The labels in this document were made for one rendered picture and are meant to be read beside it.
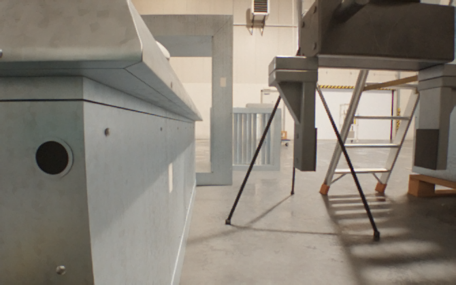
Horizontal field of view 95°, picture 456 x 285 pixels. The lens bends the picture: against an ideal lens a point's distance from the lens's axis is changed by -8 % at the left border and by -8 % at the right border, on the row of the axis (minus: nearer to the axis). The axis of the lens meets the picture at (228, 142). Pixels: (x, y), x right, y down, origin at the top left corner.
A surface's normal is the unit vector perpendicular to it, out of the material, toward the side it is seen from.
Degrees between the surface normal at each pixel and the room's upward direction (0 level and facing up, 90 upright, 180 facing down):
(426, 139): 90
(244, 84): 90
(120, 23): 67
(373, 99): 90
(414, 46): 90
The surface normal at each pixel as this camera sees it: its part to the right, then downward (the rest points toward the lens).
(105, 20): 0.08, -0.32
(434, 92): -1.00, 0.00
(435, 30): 0.01, 0.07
